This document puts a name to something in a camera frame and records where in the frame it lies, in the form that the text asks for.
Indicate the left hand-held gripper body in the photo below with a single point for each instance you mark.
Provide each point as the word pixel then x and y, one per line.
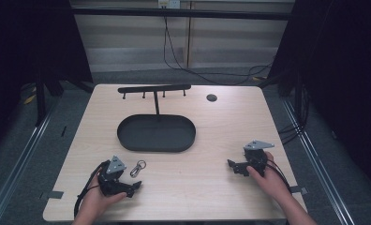
pixel 111 182

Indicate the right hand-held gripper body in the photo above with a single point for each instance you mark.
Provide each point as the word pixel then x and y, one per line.
pixel 256 157

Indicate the black hook rack with tray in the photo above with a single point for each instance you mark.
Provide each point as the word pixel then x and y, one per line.
pixel 157 134

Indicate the person's left hand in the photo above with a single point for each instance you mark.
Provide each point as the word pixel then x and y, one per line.
pixel 94 201

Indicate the person's right hand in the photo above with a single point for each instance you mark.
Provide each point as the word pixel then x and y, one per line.
pixel 272 182

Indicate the grey tape strip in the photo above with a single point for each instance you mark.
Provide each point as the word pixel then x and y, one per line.
pixel 55 194
pixel 299 189

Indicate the black round table grommet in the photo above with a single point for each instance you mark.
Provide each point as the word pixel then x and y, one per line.
pixel 211 97

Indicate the black metal stand leg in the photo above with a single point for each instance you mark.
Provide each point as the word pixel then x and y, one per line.
pixel 40 100

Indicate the black curtain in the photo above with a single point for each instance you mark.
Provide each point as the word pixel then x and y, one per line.
pixel 24 43
pixel 339 78

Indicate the yellow floor tag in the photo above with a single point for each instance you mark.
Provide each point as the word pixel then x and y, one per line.
pixel 29 99

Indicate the black horizontal bar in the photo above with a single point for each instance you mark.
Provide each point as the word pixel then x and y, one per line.
pixel 180 13

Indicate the metal floor rail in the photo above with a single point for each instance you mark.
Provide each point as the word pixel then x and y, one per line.
pixel 15 172
pixel 318 168

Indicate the white wall socket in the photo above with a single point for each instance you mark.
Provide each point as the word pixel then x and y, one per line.
pixel 169 3

